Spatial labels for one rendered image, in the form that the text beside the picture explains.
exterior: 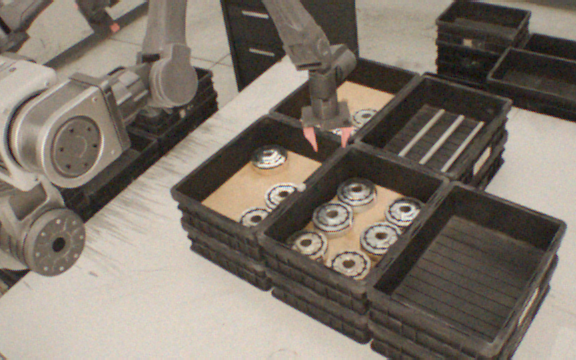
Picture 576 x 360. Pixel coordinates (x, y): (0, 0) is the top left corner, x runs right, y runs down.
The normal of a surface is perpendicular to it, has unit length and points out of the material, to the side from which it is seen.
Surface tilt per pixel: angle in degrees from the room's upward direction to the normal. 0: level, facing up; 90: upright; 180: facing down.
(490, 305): 0
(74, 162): 90
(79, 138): 90
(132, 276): 0
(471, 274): 0
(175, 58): 71
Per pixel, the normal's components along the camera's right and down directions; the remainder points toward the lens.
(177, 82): 0.73, 0.02
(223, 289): -0.13, -0.76
